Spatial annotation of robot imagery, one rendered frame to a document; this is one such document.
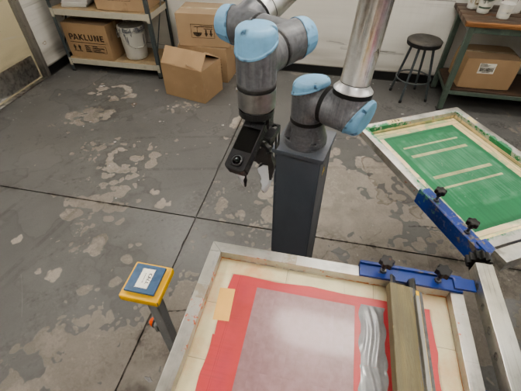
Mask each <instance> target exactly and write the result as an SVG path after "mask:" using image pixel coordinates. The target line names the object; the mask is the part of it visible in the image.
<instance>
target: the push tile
mask: <svg viewBox="0 0 521 391"><path fill-rule="evenodd" d="M166 270H167V269H166V268H162V267H157V266H152V265H145V264H141V263H138V264H137V265H136V267H135V269H134V271H133V273H132V275H131V276H130V278H129V280H128V282H127V283H126V285H125V287H124V290H125V291H128V292H135V293H139V294H144V295H148V296H154V295H155V293H156V291H157V288H158V286H159V285H160V282H161V280H162V278H163V277H164V274H165V272H166Z"/></svg>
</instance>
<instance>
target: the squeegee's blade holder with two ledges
mask: <svg viewBox="0 0 521 391"><path fill-rule="evenodd" d="M413 299H414V306H415V312H416V324H417V331H418V338H419V349H420V356H421V362H422V370H423V381H424V388H425V391H432V386H431V381H430V370H429V364H428V358H427V352H426V341H425V335H424V329H423V319H422V312H421V306H420V301H419V296H417V295H415V296H414V297H413Z"/></svg>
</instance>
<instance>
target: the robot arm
mask: <svg viewBox="0 0 521 391"><path fill-rule="evenodd" d="M295 1H296V0H243V1H242V2H241V3H240V4H239V5H235V4H233V3H232V4H224V5H221V6H220V7H219V8H218V10H217V11H216V14H215V18H214V29H215V32H216V35H217V36H218V38H220V39H221V40H223V41H225V42H227V43H230V44H231V45H233V46H234V55H235V62H236V92H237V101H238V107H239V115H240V117H241V118H242V119H245V121H244V123H243V126H242V128H241V130H240V132H239V134H238V136H237V138H236V140H235V143H234V145H233V147H232V149H231V151H230V153H229V156H228V158H227V159H226V163H225V166H226V168H227V169H228V170H229V171H230V172H232V173H235V174H237V176H238V178H239V180H240V182H241V183H242V185H243V187H246V186H247V175H248V173H249V170H250V168H251V166H252V164H253V162H254V161H255V162H257V163H258V164H260V163H261V164H260V165H259V167H258V168H257V170H258V173H259V175H260V177H261V179H260V183H261V190H262V191H263V192H264V193H265V192H266V191H267V190H268V189H269V188H270V186H271V182H272V179H273V174H274V171H275V168H276V159H275V157H274V156H273V152H271V150H272V148H273V143H274V142H275V150H276V149H277V148H278V146H279V144H280V131H281V125H280V124H276V123H274V107H275V106H276V89H277V87H276V81H277V71H280V70H281V69H283V68H284V67H287V66H288V65H290V64H293V63H294V62H296V61H298V60H301V59H303V58H305V56H306V55H308V54H310V53H312V52H313V51H314V50H315V48H316V45H317V43H318V40H319V39H318V37H319V35H318V30H317V28H316V24H315V23H314V22H313V21H312V20H311V19H310V18H309V17H307V16H294V17H291V18H290V19H283V18H281V17H280V16H281V15H282V14H283V13H284V12H285V11H286V10H287V9H288V8H289V7H290V6H291V5H292V4H293V3H294V2H295ZM394 2H395V0H359V2H358V5H357V11H356V15H355V18H354V24H353V28H352V31H351V35H350V41H349V45H348V48H347V54H346V58H345V61H344V65H343V71H342V75H341V78H340V80H339V81H338V82H336V83H335V84H334V85H333V86H331V85H330V84H331V81H330V78H329V77H328V76H326V75H324V74H305V75H303V76H300V77H298V78H296V79H295V81H294V82H293V86H292V103H291V115H290V121H289V123H288V125H287V128H286V130H285V133H284V142H285V144H286V145H287V147H289V148H290V149H292V150H294V151H298V152H302V153H312V152H316V151H320V150H321V149H323V148H324V147H325V146H326V140H327V134H326V128H325V125H326V126H329V127H331V128H334V129H335V130H339V131H340V132H342V133H346V134H348V135H351V136H356V135H358V134H360V133H361V132H362V131H363V130H364V129H365V128H366V127H367V125H368V124H369V122H370V121H371V119H372V117H373V115H374V113H375V110H376V108H377V103H376V102H375V101H374V100H371V99H372V96H373V93H374V91H373V89H372V88H371V86H370V84H371V79H372V77H373V74H374V69H375V66H376V63H377V60H378V56H379V53H380V50H381V45H382V43H383V39H384V37H385V32H386V29H387V26H388V21H389V19H390V15H391V13H392V8H393V5H394ZM275 126H276V127H277V128H276V129H275V128H273V127H275ZM277 135H278V142H277ZM262 162H263V163H262Z"/></svg>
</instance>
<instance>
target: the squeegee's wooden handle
mask: <svg viewBox="0 0 521 391"><path fill-rule="evenodd" d="M386 293H387V306H388V330H389V344H390V356H391V369H392V391H425V388H424V381H423V370H422V362H421V356H420V349H419V338H418V331H417V324H416V312H415V306H414V299H413V297H414V296H415V295H416V289H414V288H412V287H408V286H405V285H400V284H397V283H394V282H390V283H388V284H387V285H386Z"/></svg>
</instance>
